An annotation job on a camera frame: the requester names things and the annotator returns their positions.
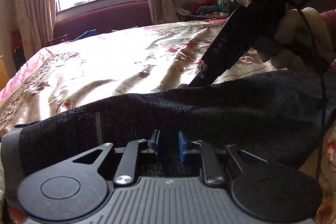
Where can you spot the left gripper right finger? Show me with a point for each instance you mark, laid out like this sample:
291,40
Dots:
266,190

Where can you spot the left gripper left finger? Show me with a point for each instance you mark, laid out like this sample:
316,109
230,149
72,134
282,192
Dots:
74,188

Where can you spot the dark grey knit pants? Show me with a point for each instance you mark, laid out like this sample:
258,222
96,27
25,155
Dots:
274,115

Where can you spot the gloved right hand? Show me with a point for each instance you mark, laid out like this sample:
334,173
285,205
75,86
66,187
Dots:
292,38

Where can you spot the floral satin bedspread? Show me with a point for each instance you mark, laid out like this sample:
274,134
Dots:
136,60

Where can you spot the wooden desk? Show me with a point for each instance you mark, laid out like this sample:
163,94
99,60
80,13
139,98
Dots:
3,74

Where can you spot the maroon padded window bench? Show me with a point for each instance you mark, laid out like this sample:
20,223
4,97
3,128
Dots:
105,20

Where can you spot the blue object by bench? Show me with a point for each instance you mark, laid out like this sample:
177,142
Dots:
87,34

